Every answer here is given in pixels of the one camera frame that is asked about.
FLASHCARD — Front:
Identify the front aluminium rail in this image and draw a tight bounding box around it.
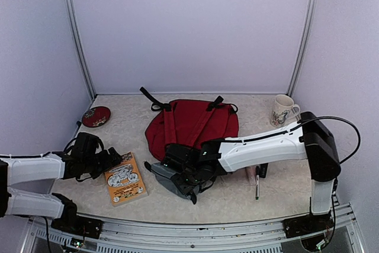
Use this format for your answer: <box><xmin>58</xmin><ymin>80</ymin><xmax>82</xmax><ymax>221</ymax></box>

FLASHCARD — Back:
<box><xmin>28</xmin><ymin>202</ymin><xmax>356</xmax><ymax>253</ymax></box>

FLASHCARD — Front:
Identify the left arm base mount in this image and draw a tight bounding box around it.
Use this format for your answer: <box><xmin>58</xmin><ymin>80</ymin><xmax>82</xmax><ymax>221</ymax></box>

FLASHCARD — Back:
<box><xmin>51</xmin><ymin>215</ymin><xmax>103</xmax><ymax>239</ymax></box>

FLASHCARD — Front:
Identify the left aluminium frame post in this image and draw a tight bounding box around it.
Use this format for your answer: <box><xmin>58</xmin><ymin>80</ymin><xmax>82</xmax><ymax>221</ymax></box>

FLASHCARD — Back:
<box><xmin>65</xmin><ymin>0</ymin><xmax>97</xmax><ymax>102</ymax></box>

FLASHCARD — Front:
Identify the white printed mug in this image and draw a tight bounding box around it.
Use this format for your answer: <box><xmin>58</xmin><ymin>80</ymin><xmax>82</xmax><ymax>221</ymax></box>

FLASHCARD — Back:
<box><xmin>269</xmin><ymin>94</ymin><xmax>301</xmax><ymax>127</ymax></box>

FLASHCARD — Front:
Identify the aluminium frame post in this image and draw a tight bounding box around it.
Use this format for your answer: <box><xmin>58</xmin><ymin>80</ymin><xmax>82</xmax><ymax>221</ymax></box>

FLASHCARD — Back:
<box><xmin>65</xmin><ymin>0</ymin><xmax>97</xmax><ymax>102</ymax></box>
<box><xmin>287</xmin><ymin>0</ymin><xmax>317</xmax><ymax>96</ymax></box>

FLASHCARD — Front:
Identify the right aluminium frame post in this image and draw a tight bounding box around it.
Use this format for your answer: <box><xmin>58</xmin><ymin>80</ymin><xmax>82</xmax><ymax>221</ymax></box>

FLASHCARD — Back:
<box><xmin>287</xmin><ymin>0</ymin><xmax>317</xmax><ymax>96</ymax></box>

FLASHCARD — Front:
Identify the red backpack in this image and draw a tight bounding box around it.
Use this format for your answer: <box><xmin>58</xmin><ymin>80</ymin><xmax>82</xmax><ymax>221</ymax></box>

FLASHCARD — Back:
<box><xmin>140</xmin><ymin>87</ymin><xmax>239</xmax><ymax>161</ymax></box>

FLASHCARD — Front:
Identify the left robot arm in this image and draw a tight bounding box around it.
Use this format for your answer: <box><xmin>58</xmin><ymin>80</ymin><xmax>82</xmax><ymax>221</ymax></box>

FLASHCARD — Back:
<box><xmin>1</xmin><ymin>132</ymin><xmax>122</xmax><ymax>232</ymax></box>

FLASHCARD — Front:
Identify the orange comic book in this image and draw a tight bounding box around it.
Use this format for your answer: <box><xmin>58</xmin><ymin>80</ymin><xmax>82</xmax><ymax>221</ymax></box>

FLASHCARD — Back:
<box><xmin>104</xmin><ymin>152</ymin><xmax>148</xmax><ymax>207</ymax></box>

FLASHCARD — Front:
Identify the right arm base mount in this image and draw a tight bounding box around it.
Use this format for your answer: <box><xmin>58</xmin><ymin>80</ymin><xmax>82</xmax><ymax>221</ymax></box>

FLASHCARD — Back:
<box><xmin>282</xmin><ymin>214</ymin><xmax>335</xmax><ymax>238</ymax></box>

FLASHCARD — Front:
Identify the green tipped black marker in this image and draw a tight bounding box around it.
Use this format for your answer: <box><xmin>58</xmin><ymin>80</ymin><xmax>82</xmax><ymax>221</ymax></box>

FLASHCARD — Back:
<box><xmin>255</xmin><ymin>166</ymin><xmax>260</xmax><ymax>200</ymax></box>

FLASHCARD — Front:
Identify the red floral round case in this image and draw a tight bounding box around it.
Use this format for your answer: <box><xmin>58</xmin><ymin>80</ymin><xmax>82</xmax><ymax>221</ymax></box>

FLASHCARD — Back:
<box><xmin>81</xmin><ymin>106</ymin><xmax>111</xmax><ymax>128</ymax></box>

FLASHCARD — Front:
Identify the pink black highlighter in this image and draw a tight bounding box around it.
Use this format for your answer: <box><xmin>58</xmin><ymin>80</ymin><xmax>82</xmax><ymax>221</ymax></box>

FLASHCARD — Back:
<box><xmin>259</xmin><ymin>163</ymin><xmax>268</xmax><ymax>178</ymax></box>

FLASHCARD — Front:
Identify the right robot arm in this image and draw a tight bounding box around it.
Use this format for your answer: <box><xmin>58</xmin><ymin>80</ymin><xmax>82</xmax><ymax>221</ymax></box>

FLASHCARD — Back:
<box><xmin>162</xmin><ymin>112</ymin><xmax>341</xmax><ymax>232</ymax></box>

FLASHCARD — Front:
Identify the grey pencil pouch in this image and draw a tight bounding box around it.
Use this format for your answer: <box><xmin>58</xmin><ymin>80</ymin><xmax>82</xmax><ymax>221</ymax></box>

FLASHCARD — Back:
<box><xmin>144</xmin><ymin>161</ymin><xmax>200</xmax><ymax>204</ymax></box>

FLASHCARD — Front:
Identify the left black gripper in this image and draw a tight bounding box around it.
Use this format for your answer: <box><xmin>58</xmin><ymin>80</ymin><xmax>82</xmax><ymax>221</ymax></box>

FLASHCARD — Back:
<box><xmin>83</xmin><ymin>147</ymin><xmax>123</xmax><ymax>180</ymax></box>

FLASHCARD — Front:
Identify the clear pink pen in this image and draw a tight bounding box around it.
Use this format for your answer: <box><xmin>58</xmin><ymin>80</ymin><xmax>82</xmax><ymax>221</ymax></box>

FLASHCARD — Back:
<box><xmin>245</xmin><ymin>166</ymin><xmax>256</xmax><ymax>186</ymax></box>

